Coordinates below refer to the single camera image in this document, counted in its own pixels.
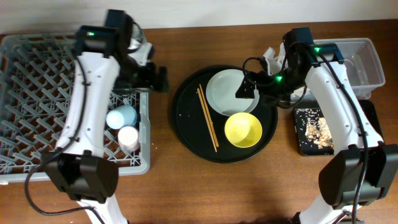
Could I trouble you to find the blue plastic cup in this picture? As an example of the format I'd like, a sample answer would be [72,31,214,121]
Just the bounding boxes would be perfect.
[106,105,138,129]

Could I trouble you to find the clear plastic bin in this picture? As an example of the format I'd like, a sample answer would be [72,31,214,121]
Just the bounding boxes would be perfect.
[290,38,386,100]

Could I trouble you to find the pink plastic cup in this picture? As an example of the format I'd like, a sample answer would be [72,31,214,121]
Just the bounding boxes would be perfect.
[118,126,140,152]

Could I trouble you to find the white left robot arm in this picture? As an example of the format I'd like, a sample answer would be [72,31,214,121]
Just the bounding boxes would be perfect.
[39,9,169,223]

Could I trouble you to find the food scraps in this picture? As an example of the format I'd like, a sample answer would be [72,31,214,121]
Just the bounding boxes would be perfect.
[305,118,333,149]

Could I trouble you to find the wooden chopstick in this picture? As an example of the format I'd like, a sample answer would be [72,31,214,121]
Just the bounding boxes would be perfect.
[199,84,219,152]
[197,88,217,153]

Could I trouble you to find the black rectangular tray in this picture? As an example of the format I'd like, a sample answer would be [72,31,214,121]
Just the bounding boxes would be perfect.
[292,98,387,157]

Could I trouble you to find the grey dishwasher rack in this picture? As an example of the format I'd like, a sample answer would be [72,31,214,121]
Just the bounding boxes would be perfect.
[1,33,150,185]

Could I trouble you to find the round black tray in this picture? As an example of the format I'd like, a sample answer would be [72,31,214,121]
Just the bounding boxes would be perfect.
[170,65,278,163]

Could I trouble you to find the yellow bowl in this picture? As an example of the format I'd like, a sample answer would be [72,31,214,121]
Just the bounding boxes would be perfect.
[224,112,262,148]

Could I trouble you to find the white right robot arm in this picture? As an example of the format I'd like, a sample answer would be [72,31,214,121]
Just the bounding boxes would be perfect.
[236,27,397,224]

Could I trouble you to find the grey round plate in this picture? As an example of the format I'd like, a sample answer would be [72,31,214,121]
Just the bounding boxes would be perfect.
[206,69,259,116]

